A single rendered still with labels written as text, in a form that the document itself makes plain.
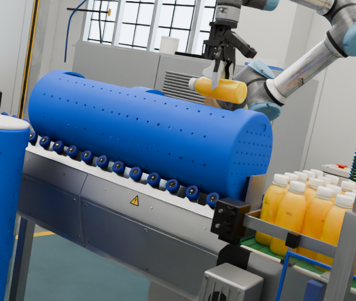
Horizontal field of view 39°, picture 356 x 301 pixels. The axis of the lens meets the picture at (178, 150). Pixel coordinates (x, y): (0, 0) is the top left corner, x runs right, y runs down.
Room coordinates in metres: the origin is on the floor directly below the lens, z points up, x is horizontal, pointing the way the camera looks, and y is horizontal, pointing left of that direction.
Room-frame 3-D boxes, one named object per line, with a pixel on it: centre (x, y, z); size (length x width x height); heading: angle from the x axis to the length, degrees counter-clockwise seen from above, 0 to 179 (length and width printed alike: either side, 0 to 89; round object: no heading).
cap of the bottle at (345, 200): (1.17, -0.41, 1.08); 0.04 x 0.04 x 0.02
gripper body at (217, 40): (1.58, -0.07, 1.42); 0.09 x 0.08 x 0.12; 56
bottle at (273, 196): (1.30, -0.28, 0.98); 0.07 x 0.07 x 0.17
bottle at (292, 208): (1.24, -0.31, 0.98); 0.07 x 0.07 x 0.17
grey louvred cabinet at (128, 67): (4.03, 0.11, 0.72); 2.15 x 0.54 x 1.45; 50
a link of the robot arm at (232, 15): (1.57, -0.07, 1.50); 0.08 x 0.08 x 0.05
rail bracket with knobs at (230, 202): (1.27, -0.17, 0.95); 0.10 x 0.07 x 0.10; 146
